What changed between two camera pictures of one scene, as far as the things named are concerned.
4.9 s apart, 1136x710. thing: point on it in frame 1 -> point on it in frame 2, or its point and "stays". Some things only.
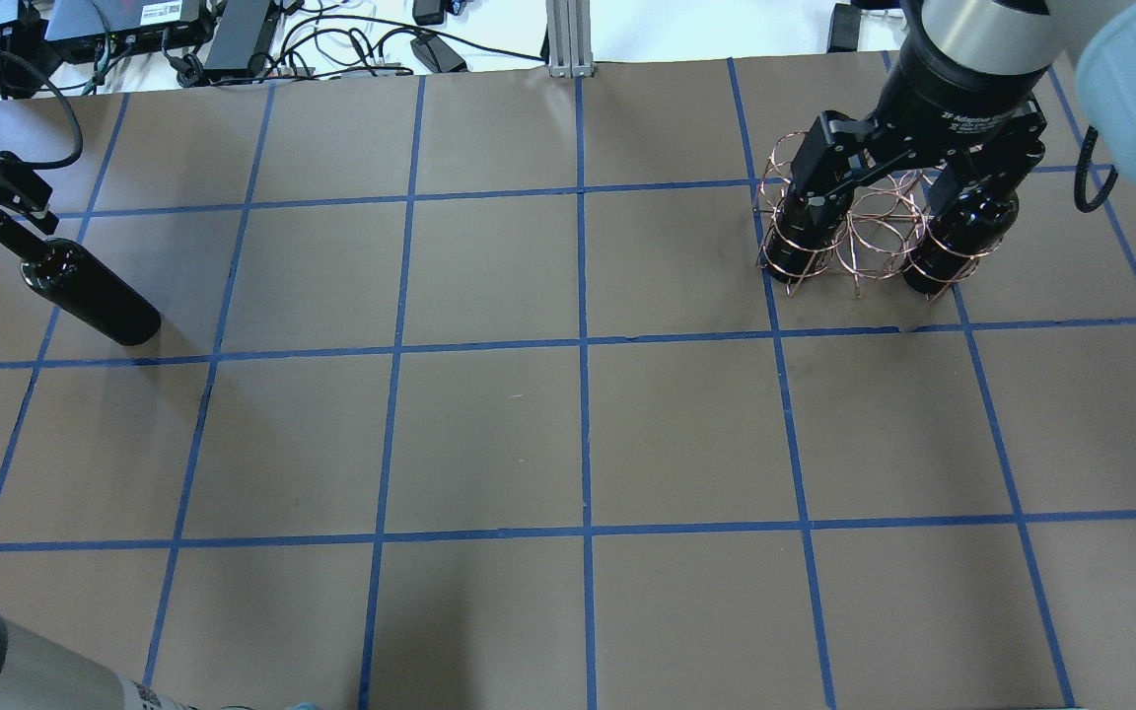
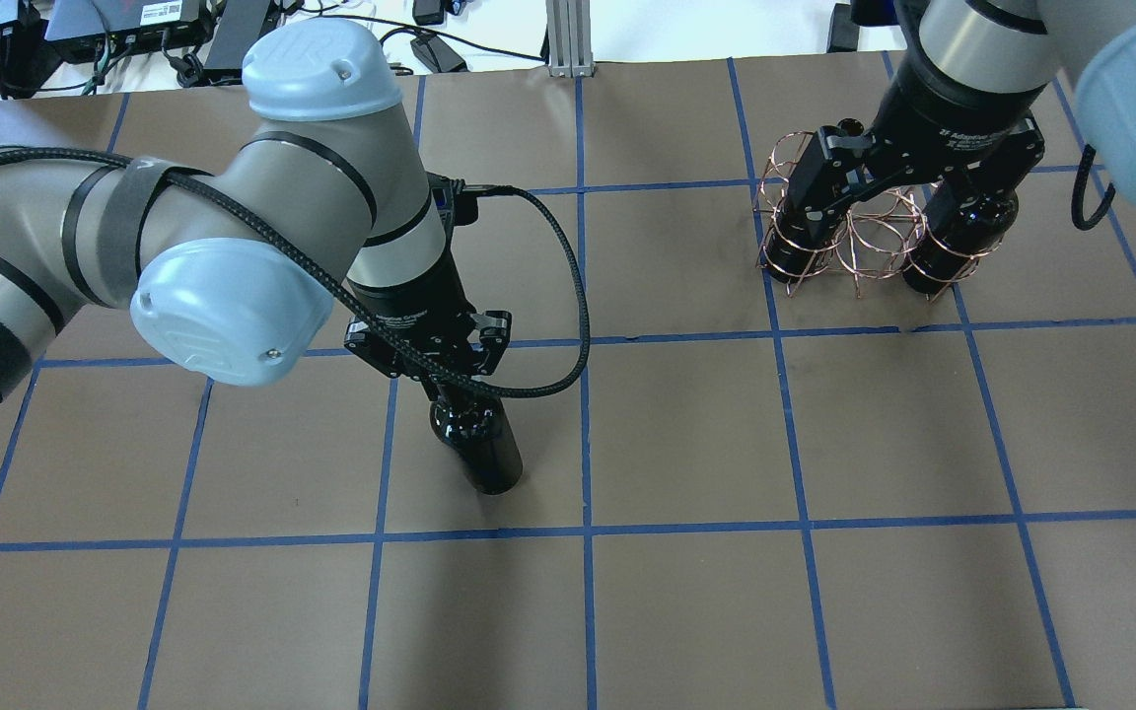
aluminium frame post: [568, 31] stays
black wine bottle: [69, 275] -> [475, 430]
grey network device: [124, 24] stays
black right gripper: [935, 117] stays
